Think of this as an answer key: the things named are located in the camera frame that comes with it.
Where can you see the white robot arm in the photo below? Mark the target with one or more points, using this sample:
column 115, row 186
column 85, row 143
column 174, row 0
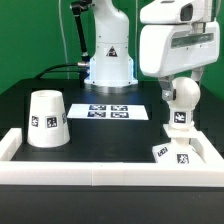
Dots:
column 111, row 67

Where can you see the white lamp base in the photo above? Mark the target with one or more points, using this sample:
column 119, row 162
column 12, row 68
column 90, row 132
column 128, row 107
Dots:
column 178, row 151

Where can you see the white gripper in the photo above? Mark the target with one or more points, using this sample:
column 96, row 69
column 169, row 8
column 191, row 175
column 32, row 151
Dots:
column 169, row 49

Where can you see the white lamp bulb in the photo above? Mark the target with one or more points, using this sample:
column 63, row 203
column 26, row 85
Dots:
column 182, row 107

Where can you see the marker tag sheet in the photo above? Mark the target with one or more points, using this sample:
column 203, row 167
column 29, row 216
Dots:
column 107, row 111

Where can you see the white U-shaped fence frame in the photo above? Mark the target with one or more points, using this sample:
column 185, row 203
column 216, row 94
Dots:
column 210, row 174

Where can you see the black camera stand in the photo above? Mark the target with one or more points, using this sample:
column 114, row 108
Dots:
column 77, row 7

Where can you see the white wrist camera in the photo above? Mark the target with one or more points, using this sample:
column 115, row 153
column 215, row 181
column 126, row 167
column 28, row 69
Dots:
column 172, row 11

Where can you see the white lamp shade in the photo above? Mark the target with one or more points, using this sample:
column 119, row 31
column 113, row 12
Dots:
column 48, row 125

